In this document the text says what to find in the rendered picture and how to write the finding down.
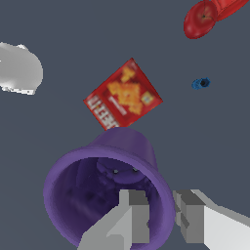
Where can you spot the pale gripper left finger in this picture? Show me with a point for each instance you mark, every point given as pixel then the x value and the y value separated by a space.
pixel 123 224

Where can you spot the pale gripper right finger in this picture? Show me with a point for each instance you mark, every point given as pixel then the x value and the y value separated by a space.
pixel 211 224

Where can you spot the small blue object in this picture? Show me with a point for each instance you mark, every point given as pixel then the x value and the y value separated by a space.
pixel 200 83

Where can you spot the white rounded object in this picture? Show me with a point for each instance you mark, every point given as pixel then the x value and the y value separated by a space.
pixel 18 69

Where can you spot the red plastic object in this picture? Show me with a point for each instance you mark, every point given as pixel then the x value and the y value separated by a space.
pixel 229 7

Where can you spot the purple plastic cup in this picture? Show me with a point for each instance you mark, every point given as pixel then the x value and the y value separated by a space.
pixel 97 182

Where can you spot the red cracker box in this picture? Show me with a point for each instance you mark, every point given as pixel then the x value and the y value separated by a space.
pixel 125 94

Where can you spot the red apple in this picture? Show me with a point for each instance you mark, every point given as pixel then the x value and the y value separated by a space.
pixel 199 21

